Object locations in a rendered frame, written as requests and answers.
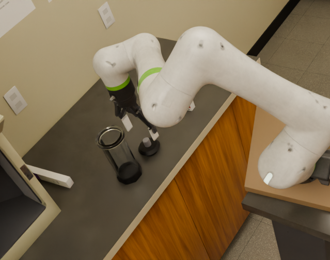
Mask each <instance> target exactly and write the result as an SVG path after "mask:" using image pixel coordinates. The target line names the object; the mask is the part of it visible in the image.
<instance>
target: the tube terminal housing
mask: <svg viewBox="0 0 330 260"><path fill-rule="evenodd" d="M0 150H1V151H2V152H3V153H4V155H5V156H6V157H7V158H8V160H9V161H10V162H11V164H12V165H13V166H14V167H15V169H16V170H17V171H18V172H19V174H20V175H21V176H22V178H24V180H25V181H26V183H27V184H28V185H29V186H30V188H31V189H32V190H33V191H34V193H35V194H36V195H37V196H38V198H39V199H40V200H41V202H42V205H44V206H46V209H45V210H44V211H43V212H42V214H41V215H40V216H39V217H38V218H37V219H36V220H35V221H34V223H33V224H32V225H31V226H30V227H29V228H28V229H27V230H26V231H25V233H24V234H23V235H22V236H21V237H20V238H19V239H18V240H17V242H16V243H15V244H14V245H13V246H12V247H11V248H10V249H9V251H8V252H7V253H6V254H5V255H4V256H3V257H2V258H1V259H0V260H19V259H20V258H21V257H22V255H23V254H24V253H25V252H26V251H27V250H28V249H29V247H30V246H31V245H32V244H33V243H34V242H35V241H36V239H37V238H38V237H39V236H40V235H41V234H42V232H43V231H44V230H45V229H46V228H47V227H48V226H49V225H50V223H51V222H52V221H53V220H54V219H55V218H56V216H57V215H58V214H59V213H60V212H61V210H60V208H59V207H58V206H57V204H56V203H55V202H54V200H53V199H52V198H51V197H50V195H49V194H48V193H47V191H46V190H45V189H44V188H43V186H42V185H41V184H40V182H39V181H38V180H37V178H36V177H35V176H34V174H33V173H32V172H31V170H30V169H29V168H28V166H27V165H26V164H25V162H24V161H23V160H22V159H21V157H20V156H19V155H18V153H17V152H16V151H15V149H14V148H13V147H12V145H11V144H10V143H9V141H8V140H7V139H6V138H5V136H4V135H3V134H2V132H1V133H0ZM24 164H25V165H26V166H27V168H28V169H29V171H30V172H31V173H32V175H33V176H34V177H33V178H32V179H31V180H30V181H29V179H28V178H27V177H26V176H25V174H24V173H23V172H22V171H21V169H20V168H21V167H22V166H23V165H24Z"/></svg>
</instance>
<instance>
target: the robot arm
mask: <svg viewBox="0 0 330 260"><path fill-rule="evenodd" d="M92 65H93V69H94V71H95V72H96V74H97V75H98V76H99V77H100V78H101V79H102V81H103V82H104V84H105V86H106V88H107V90H108V92H109V95H110V97H111V98H110V101H112V100H114V104H115V116H118V117H119V118H120V119H121V120H122V122H123V124H124V126H125V128H126V130H127V131H128V132H129V131H130V129H131V128H132V127H133V126H132V124H131V122H130V120H129V118H128V116H127V115H126V112H128V113H131V114H133V115H134V116H135V117H138V118H139V119H140V120H142V121H143V122H144V123H145V124H146V125H147V126H148V130H149V132H150V135H151V137H152V139H153V141H155V140H156V139H157V137H158V136H159V135H158V132H157V129H156V127H171V126H174V125H176V124H178V123H179V122H180V121H181V120H182V119H183V117H184V116H185V114H186V112H187V110H188V109H189V107H190V105H191V103H192V101H193V99H194V97H195V96H196V94H197V93H198V91H199V90H200V89H201V87H203V86H204V85H207V84H213V85H216V86H218V87H221V88H223V89H225V90H227V91H229V92H231V93H233V94H235V95H237V96H239V97H241V98H243V99H245V100H247V101H249V102H251V103H253V104H254V105H256V106H258V107H259V108H261V109H263V110H265V111H266V112H268V113H269V114H271V115H272V116H274V117H276V118H277V119H279V120H280V121H281V122H283V123H284V124H286V126H285V127H284V128H283V129H282V131H281V132H280V133H279V134H278V136H277V137H276V138H275V139H274V140H273V141H272V142H271V143H270V144H269V145H268V146H267V147H266V148H265V149H264V151H263V152H262V153H261V155H260V157H259V160H258V172H259V174H260V177H261V178H262V180H263V181H264V182H265V183H266V184H267V185H269V186H271V187H273V188H276V189H286V188H289V187H292V186H295V185H297V184H307V183H310V182H312V181H314V180H316V179H318V180H319V181H320V183H321V184H322V185H327V186H328V185H329V183H330V149H328V148H329V146H330V99H328V98H326V97H324V96H321V95H318V94H316V93H314V92H311V91H309V90H307V89H304V88H302V87H300V86H298V85H296V84H294V83H292V82H290V81H288V80H286V79H284V78H282V77H281V76H279V75H277V74H275V73H273V72H272V71H270V70H268V69H267V68H265V67H264V66H262V65H260V64H259V63H257V62H255V61H254V60H252V59H251V58H249V57H248V56H247V55H245V54H244V53H242V52H241V51H240V50H238V49H237V48H236V47H234V46H233V45H232V44H231V43H229V42H228V41H227V40H226V39H224V38H223V37H222V36H221V35H219V34H218V33H217V32H216V31H214V30H212V29H211V28H208V27H204V26H197V27H193V28H190V29H188V30H187V31H185V32H184V33H183V34H182V35H181V36H180V38H179V39H178V41H177V43H176V45H175V47H174V49H173V51H172V52H171V54H170V56H169V57H168V59H167V61H166V62H165V61H164V59H163V56H162V53H161V46H160V43H159V41H158V39H157V38H156V37H155V36H153V35H152V34H149V33H141V34H138V35H136V36H134V37H131V38H129V39H127V40H125V41H123V42H120V43H117V44H114V45H111V46H107V47H104V48H102V49H100V50H98V51H97V52H96V54H95V55H94V57H93V61H92ZM134 69H136V72H137V93H138V95H139V101H140V106H139V105H138V104H137V102H136V99H137V97H136V94H135V87H134V85H133V82H132V80H131V78H130V76H129V74H128V72H130V71H132V70H134ZM121 108H123V109H122V110H121ZM137 111H139V112H138V113H137ZM136 113H137V114H136ZM327 149H328V150H327Z"/></svg>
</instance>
